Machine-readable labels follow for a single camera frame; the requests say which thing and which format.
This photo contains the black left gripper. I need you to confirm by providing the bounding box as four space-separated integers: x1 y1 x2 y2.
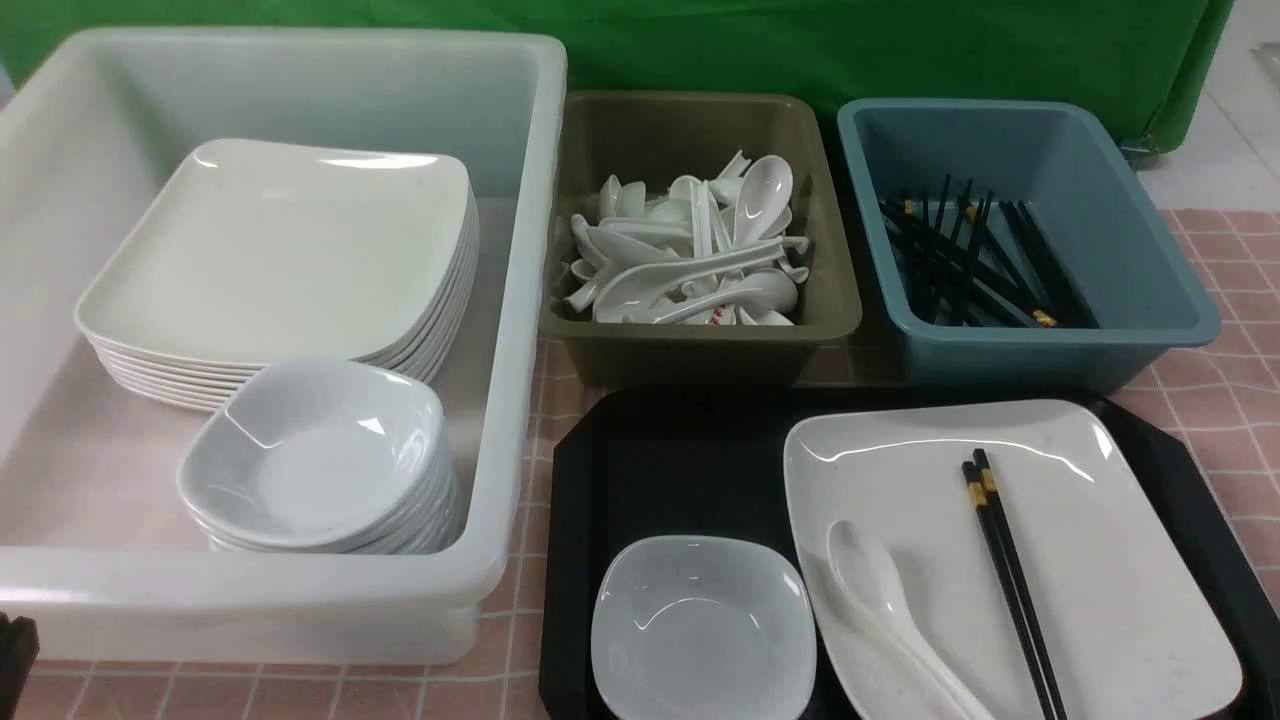
0 612 40 708

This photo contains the small white square bowl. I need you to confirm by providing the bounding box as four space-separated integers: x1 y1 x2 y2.
590 536 817 719

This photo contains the white ceramic soup spoon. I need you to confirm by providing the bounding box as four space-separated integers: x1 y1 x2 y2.
826 519 995 719

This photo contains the black chopstick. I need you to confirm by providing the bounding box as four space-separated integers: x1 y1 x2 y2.
973 448 1068 719
961 460 1059 719

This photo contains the white square rice plate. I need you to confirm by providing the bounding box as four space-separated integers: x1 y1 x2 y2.
782 398 1243 719

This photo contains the large white plastic tub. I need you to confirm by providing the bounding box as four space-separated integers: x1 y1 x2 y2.
3 28 567 667

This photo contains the stack of small white bowls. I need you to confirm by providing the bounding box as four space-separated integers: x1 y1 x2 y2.
175 360 465 555

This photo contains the stack of white square plates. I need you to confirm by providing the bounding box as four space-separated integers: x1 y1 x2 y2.
74 138 479 413

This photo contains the black serving tray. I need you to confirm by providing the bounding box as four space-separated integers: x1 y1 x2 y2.
538 386 1279 719

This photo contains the pile of white spoons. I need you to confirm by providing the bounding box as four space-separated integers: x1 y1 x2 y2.
563 152 810 325

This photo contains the olive green plastic bin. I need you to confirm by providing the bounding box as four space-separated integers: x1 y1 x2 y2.
540 91 861 388

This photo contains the pile of black chopsticks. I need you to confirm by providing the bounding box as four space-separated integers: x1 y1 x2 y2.
878 176 1100 329

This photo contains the blue plastic bin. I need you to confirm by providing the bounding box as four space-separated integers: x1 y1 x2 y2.
837 99 1221 395

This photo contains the pink checkered tablecloth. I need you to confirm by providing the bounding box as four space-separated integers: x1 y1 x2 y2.
17 209 1279 719

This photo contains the green backdrop cloth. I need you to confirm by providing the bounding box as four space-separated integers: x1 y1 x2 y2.
3 1 1233 152

